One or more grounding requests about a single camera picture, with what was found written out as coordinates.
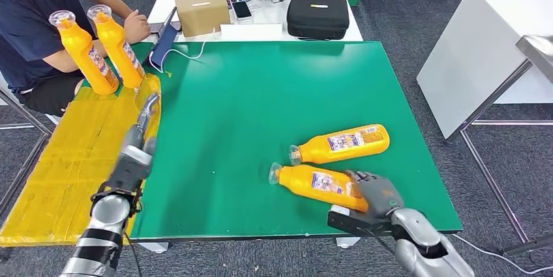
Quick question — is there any white table bracket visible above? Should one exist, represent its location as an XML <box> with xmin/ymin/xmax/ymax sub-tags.
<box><xmin>138</xmin><ymin>241</ymin><xmax>170</xmax><ymax>255</ymax></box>
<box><xmin>335</xmin><ymin>236</ymin><xmax>362</xmax><ymax>250</ymax></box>

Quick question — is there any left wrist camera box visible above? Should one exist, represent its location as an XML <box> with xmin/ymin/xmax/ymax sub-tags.
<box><xmin>105</xmin><ymin>144</ymin><xmax>155</xmax><ymax>196</ymax></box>

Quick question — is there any smartphone with dark screen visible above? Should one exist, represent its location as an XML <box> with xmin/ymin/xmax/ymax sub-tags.
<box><xmin>231</xmin><ymin>0</ymin><xmax>254</xmax><ymax>22</ymax></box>

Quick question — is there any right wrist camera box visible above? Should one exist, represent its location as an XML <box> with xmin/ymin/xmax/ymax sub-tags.
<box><xmin>326</xmin><ymin>204</ymin><xmax>396</xmax><ymax>239</ymax></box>

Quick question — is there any brown cardboard box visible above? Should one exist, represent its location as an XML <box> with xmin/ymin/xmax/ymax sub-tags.
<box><xmin>172</xmin><ymin>0</ymin><xmax>231</xmax><ymax>38</ymax></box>

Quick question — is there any orange detergent bottle clear cap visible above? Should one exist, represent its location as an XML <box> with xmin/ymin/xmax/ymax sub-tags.
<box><xmin>288</xmin><ymin>124</ymin><xmax>391</xmax><ymax>167</ymax></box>
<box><xmin>87</xmin><ymin>3</ymin><xmax>146</xmax><ymax>90</ymax></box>
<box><xmin>48</xmin><ymin>9</ymin><xmax>121</xmax><ymax>96</ymax></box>
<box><xmin>268</xmin><ymin>162</ymin><xmax>369</xmax><ymax>214</ymax></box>

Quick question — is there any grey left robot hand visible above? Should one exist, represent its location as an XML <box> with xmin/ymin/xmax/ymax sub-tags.
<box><xmin>123</xmin><ymin>92</ymin><xmax>161</xmax><ymax>151</ymax></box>

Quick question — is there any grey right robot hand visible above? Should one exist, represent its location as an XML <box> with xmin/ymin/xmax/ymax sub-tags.
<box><xmin>343</xmin><ymin>169</ymin><xmax>405</xmax><ymax>220</ymax></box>

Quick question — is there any tablet in blue case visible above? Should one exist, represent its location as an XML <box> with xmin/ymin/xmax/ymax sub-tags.
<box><xmin>142</xmin><ymin>6</ymin><xmax>182</xmax><ymax>69</ymax></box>

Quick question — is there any green table mat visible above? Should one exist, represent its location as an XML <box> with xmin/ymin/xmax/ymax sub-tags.
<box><xmin>80</xmin><ymin>40</ymin><xmax>464</xmax><ymax>242</ymax></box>

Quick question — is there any white charging cable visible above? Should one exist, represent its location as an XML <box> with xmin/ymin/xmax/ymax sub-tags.
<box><xmin>147</xmin><ymin>29</ymin><xmax>222</xmax><ymax>75</ymax></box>

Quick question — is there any person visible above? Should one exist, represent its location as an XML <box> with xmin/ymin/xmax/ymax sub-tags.
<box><xmin>0</xmin><ymin>0</ymin><xmax>153</xmax><ymax>117</ymax></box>

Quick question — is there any white floor cable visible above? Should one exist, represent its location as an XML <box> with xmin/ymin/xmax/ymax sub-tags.
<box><xmin>451</xmin><ymin>233</ymin><xmax>553</xmax><ymax>276</ymax></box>

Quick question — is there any white table steel frame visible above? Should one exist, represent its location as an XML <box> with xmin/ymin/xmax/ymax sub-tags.
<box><xmin>416</xmin><ymin>0</ymin><xmax>553</xmax><ymax>257</ymax></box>

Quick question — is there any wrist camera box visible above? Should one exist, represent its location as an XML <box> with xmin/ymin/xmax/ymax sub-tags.
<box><xmin>105</xmin><ymin>144</ymin><xmax>155</xmax><ymax>196</ymax></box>
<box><xmin>326</xmin><ymin>204</ymin><xmax>396</xmax><ymax>239</ymax></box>

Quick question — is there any yellow taped cardboard mat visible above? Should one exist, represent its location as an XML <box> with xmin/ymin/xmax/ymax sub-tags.
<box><xmin>0</xmin><ymin>72</ymin><xmax>163</xmax><ymax>248</ymax></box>

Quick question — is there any black zipped carrying case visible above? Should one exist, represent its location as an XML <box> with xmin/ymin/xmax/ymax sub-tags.
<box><xmin>286</xmin><ymin>0</ymin><xmax>351</xmax><ymax>42</ymax></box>

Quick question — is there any grey metal frame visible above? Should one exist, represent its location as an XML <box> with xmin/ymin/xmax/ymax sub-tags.
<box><xmin>0</xmin><ymin>88</ymin><xmax>53</xmax><ymax>214</ymax></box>

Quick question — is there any flat white box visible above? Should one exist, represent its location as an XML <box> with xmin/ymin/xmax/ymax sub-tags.
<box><xmin>219</xmin><ymin>22</ymin><xmax>284</xmax><ymax>43</ymax></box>

